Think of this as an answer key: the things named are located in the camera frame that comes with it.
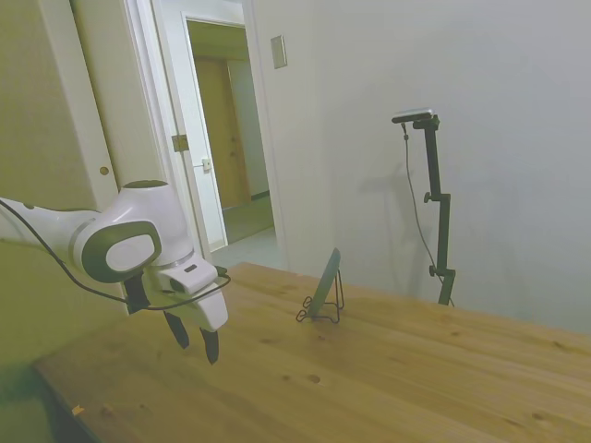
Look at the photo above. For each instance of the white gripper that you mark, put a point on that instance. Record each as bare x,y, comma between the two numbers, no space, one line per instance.
203,300

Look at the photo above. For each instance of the grey-blue round plate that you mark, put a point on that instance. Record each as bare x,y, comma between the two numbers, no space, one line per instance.
327,281

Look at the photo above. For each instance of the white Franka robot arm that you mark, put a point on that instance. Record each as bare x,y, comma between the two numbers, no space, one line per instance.
138,207

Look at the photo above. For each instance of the white door latch plate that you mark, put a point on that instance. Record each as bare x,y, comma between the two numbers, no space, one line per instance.
206,164

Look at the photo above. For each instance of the round closet door pull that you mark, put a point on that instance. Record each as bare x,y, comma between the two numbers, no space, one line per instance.
104,171

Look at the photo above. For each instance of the brass door hinge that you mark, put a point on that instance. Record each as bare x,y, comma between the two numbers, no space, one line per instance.
180,143

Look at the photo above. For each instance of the brown wooden door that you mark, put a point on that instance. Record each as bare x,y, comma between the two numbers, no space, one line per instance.
217,138

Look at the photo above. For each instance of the cream closet door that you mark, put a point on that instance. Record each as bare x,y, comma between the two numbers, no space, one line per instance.
60,92

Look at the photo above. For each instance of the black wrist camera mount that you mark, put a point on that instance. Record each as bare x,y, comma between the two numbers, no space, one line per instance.
135,293

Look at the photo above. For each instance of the white door frame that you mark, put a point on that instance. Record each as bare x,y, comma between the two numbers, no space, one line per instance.
159,115

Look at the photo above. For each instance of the black camera stand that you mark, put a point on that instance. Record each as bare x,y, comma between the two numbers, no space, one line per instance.
442,217

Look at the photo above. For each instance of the grey wall switch plate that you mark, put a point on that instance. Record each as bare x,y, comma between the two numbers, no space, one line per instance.
278,51

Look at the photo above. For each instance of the grey exterior camera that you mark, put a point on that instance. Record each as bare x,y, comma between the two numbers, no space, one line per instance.
413,114

